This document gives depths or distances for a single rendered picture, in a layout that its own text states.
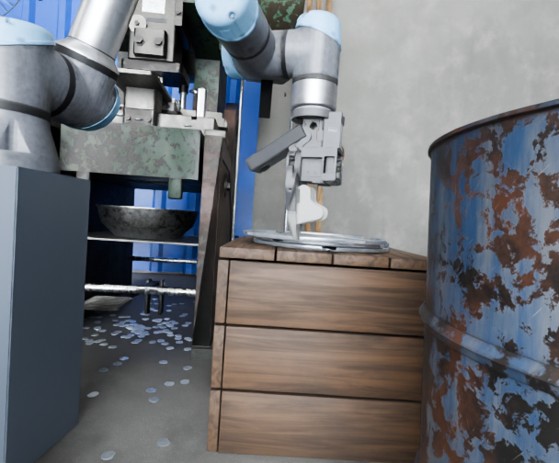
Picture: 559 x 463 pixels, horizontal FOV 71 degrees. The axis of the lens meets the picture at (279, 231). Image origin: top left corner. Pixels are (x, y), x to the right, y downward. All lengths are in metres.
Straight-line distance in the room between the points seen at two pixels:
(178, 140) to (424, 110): 2.00
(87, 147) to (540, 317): 1.16
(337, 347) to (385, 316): 0.10
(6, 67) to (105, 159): 0.56
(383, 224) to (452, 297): 2.36
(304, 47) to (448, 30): 2.47
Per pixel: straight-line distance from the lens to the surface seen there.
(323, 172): 0.62
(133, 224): 1.29
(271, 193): 2.55
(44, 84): 0.75
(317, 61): 0.66
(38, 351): 0.72
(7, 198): 0.64
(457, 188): 0.33
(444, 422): 0.37
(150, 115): 1.29
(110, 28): 0.86
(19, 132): 0.71
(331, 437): 0.75
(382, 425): 0.75
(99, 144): 1.25
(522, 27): 3.37
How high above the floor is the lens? 0.40
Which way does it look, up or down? 2 degrees down
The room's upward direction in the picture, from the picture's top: 4 degrees clockwise
